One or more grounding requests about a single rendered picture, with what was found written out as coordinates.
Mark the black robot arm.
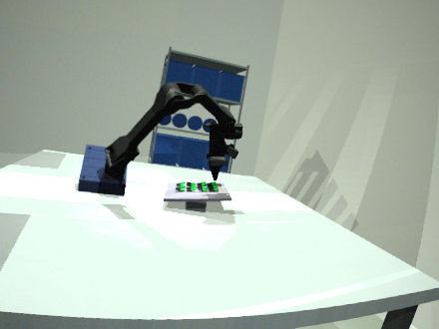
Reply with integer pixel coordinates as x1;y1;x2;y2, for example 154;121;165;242
104;82;243;179

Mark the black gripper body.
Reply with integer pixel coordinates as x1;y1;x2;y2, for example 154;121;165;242
207;140;227;166

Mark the grey switch panel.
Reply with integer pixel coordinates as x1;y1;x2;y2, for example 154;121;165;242
164;181;232;212

